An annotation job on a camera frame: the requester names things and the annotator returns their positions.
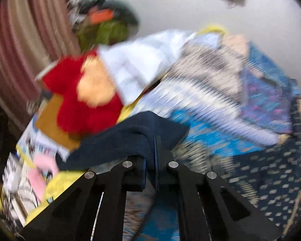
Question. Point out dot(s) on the navy patterned hoodie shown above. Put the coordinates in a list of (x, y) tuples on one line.
[(130, 137)]

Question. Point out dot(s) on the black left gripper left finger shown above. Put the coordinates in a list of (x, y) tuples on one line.
[(92, 208)]

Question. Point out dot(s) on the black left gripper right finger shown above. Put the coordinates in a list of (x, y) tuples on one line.
[(208, 208)]

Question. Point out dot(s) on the striped pink curtain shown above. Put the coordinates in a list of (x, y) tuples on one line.
[(33, 33)]

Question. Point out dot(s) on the red and orange plush toy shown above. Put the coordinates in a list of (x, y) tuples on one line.
[(90, 102)]

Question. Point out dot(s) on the blue patchwork bedspread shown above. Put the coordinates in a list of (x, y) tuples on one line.
[(245, 122)]

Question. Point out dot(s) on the brown cardboard piece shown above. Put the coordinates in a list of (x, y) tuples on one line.
[(47, 124)]

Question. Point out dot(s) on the yellow cloth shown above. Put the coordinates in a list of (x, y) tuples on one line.
[(213, 29)]

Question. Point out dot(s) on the white folded cloth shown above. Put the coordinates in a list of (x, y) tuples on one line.
[(136, 65)]

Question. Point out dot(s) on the green and dark clutter pile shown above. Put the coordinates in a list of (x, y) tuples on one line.
[(102, 22)]

